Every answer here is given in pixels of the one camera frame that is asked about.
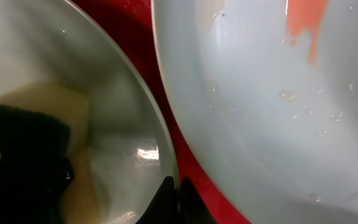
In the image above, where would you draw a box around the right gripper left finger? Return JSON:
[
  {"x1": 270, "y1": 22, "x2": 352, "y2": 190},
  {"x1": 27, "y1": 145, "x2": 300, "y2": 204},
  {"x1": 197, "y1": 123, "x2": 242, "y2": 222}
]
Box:
[{"x1": 136, "y1": 176, "x2": 178, "y2": 224}]

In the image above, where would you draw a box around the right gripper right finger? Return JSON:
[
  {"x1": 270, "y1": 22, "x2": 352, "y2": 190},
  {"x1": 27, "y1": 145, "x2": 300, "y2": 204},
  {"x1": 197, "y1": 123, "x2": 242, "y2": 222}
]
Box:
[{"x1": 178, "y1": 177, "x2": 217, "y2": 224}]

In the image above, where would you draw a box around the green yellow sponge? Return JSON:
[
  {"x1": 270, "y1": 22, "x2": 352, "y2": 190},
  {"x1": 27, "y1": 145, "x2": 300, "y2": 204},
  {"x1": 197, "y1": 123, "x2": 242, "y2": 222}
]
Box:
[{"x1": 0, "y1": 83, "x2": 102, "y2": 223}]

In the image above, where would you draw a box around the light blue plate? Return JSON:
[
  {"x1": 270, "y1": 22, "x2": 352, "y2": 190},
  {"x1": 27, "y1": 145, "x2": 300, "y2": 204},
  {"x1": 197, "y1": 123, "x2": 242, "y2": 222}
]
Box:
[
  {"x1": 151, "y1": 0, "x2": 358, "y2": 223},
  {"x1": 0, "y1": 1, "x2": 177, "y2": 223}
]

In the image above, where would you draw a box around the light blue plate front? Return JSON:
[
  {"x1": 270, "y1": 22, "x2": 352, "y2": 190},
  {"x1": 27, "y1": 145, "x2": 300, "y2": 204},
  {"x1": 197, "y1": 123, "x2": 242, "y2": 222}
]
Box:
[{"x1": 0, "y1": 1, "x2": 177, "y2": 223}]

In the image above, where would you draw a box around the red plastic tray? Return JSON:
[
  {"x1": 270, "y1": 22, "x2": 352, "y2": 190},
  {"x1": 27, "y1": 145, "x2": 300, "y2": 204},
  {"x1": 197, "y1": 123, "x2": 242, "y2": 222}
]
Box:
[{"x1": 70, "y1": 0, "x2": 253, "y2": 224}]

